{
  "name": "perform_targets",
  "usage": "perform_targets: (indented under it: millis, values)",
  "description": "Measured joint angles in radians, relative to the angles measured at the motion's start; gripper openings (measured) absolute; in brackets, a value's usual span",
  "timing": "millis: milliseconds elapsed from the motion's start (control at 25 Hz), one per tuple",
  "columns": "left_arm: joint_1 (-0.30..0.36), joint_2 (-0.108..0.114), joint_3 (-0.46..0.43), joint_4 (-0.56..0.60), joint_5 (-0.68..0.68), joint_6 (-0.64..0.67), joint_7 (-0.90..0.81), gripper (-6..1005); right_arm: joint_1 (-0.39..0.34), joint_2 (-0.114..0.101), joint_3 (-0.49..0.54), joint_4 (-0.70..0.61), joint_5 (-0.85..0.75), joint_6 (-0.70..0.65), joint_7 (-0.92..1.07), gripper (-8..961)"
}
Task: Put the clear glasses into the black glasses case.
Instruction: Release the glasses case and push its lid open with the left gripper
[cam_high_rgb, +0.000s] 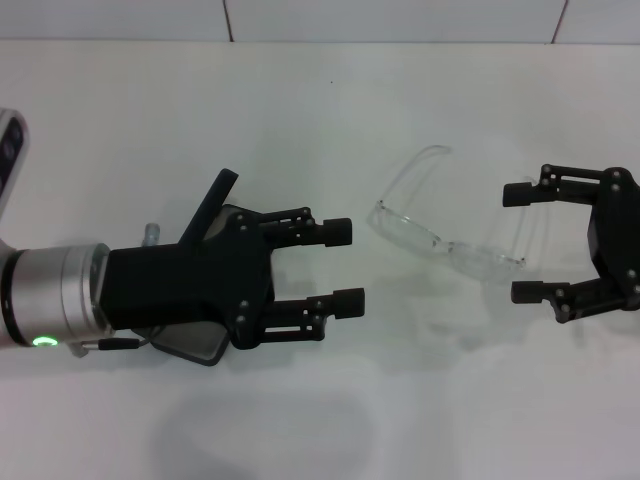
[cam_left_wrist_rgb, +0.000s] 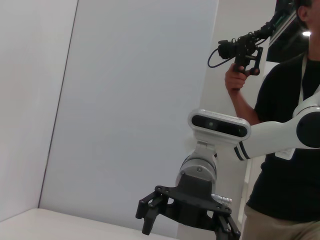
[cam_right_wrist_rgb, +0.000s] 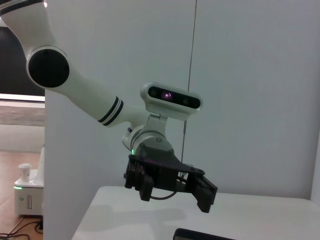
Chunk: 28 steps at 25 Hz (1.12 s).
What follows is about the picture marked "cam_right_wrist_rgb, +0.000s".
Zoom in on black glasses case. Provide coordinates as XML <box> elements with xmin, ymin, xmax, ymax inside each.
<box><xmin>173</xmin><ymin>227</ymin><xmax>237</xmax><ymax>240</ymax></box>

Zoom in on white machine base green light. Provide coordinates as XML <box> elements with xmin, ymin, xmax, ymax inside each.
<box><xmin>13</xmin><ymin>144</ymin><xmax>46</xmax><ymax>216</ymax></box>

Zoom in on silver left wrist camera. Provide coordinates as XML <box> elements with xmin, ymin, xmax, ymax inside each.
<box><xmin>139</xmin><ymin>81</ymin><xmax>204</xmax><ymax>121</ymax></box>

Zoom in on dark screen panel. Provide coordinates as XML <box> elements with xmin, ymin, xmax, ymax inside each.
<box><xmin>0</xmin><ymin>24</ymin><xmax>46</xmax><ymax>97</ymax></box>

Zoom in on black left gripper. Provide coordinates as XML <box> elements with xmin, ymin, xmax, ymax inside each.
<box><xmin>124</xmin><ymin>143</ymin><xmax>218</xmax><ymax>214</ymax></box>

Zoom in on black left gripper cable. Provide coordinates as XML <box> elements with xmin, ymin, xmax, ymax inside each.
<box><xmin>150</xmin><ymin>174</ymin><xmax>189</xmax><ymax>201</ymax></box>

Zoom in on black floor cables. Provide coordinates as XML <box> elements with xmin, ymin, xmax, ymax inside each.
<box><xmin>0</xmin><ymin>216</ymin><xmax>44</xmax><ymax>238</ymax></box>

